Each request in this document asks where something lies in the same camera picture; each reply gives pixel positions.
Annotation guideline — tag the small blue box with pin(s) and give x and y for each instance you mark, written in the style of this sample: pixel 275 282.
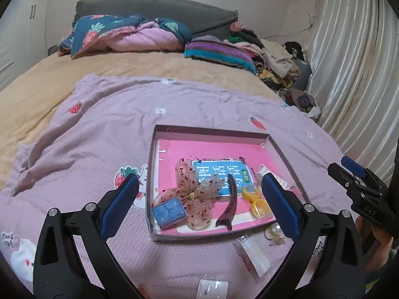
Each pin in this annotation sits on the small blue box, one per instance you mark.
pixel 168 211

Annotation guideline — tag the shallow cardboard box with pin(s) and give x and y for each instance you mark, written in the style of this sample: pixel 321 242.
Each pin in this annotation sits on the shallow cardboard box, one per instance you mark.
pixel 151 177

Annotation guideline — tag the striped folded blanket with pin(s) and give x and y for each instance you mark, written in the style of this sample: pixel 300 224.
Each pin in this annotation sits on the striped folded blanket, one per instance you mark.
pixel 218 53

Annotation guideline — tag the small silver packet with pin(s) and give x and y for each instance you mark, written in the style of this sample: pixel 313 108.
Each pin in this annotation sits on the small silver packet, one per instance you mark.
pixel 215 286

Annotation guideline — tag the beige bed sheet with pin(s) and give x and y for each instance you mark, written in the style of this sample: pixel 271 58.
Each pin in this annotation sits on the beige bed sheet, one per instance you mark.
pixel 124 65

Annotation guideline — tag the pile of clothes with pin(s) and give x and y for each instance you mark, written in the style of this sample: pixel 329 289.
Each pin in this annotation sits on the pile of clothes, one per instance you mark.
pixel 277 56

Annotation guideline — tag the grey headboard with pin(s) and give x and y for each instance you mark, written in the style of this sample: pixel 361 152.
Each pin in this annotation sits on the grey headboard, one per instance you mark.
pixel 156 9

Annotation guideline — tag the person's right hand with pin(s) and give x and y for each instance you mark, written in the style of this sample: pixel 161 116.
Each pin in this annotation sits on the person's right hand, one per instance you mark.
pixel 375 243

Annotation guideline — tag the white curtain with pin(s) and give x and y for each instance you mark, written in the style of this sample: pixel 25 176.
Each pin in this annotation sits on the white curtain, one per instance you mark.
pixel 358 68

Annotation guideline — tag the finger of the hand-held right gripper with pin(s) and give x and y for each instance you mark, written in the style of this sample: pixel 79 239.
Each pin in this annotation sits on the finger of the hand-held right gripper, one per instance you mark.
pixel 352 165
pixel 343 177

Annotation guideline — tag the clear packet with pink accessory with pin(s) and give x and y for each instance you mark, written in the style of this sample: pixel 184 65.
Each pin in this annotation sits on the clear packet with pink accessory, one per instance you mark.
pixel 255 255

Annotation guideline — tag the bag of clothes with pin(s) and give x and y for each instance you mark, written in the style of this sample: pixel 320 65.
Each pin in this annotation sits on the bag of clothes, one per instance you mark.
pixel 302 102

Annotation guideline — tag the sheer dotted bow hair clip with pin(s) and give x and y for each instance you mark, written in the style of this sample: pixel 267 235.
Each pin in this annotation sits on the sheer dotted bow hair clip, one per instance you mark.
pixel 187 193

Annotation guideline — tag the floral blue pink quilt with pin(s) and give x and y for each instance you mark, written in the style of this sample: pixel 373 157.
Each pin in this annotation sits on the floral blue pink quilt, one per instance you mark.
pixel 93 34

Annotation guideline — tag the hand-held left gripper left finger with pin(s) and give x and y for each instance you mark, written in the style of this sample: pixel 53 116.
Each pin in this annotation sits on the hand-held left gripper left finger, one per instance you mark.
pixel 120 207

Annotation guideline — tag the white wardrobe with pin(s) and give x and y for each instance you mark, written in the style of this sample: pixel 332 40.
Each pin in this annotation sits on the white wardrobe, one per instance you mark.
pixel 18 37

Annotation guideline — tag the purple printed blanket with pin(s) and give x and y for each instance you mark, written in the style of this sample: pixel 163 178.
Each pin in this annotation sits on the purple printed blanket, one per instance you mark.
pixel 109 130

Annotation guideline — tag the pearl hair clip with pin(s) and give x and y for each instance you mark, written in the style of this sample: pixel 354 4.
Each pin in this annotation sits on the pearl hair clip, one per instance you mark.
pixel 276 230

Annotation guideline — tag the maroon hair clip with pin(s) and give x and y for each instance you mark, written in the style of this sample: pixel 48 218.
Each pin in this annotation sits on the maroon hair clip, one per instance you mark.
pixel 230 199

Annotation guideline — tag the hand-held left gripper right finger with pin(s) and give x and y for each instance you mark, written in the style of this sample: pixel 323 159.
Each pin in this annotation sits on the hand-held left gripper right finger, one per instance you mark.
pixel 280 207

